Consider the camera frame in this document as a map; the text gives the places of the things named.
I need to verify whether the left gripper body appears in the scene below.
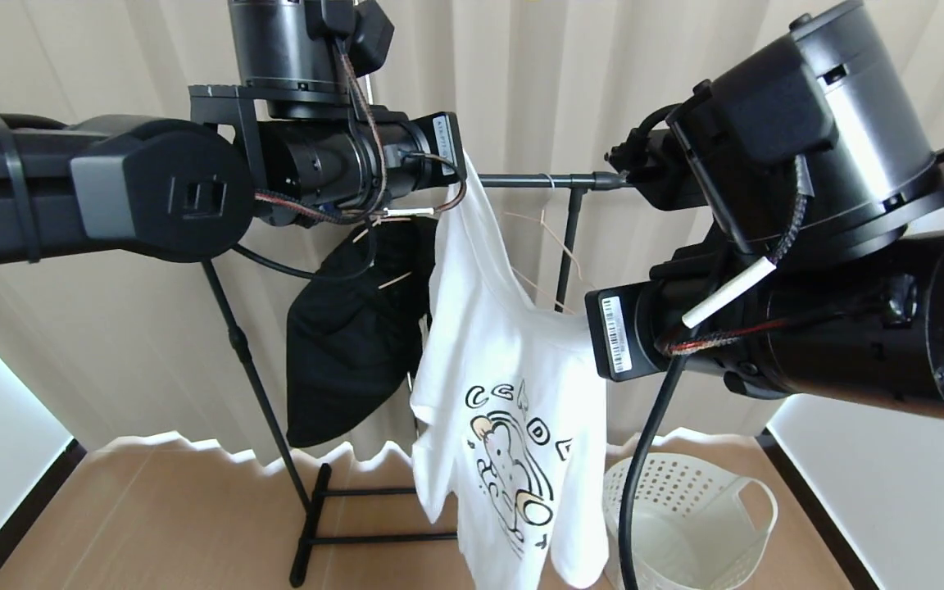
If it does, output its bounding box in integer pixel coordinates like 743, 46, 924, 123
263, 112, 466, 226

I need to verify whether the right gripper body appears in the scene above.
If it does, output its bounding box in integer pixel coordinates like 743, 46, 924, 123
585, 225, 944, 427

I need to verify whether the pink clothes hanger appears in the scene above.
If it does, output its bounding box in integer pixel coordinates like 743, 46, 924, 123
353, 225, 415, 290
505, 209, 592, 316

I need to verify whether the black garment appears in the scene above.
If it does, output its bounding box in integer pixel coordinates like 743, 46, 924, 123
286, 217, 438, 449

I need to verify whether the white garment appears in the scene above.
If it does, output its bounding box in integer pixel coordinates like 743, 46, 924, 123
411, 152, 610, 589

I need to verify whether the black clothes rack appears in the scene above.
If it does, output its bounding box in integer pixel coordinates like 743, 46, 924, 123
202, 170, 633, 589

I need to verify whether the white laundry basket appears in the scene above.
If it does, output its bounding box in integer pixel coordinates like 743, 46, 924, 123
603, 453, 778, 590

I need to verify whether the beige curtain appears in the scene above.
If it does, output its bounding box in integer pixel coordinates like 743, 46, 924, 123
0, 0, 944, 460

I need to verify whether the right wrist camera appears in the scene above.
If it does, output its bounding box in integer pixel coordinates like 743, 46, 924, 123
606, 102, 710, 212

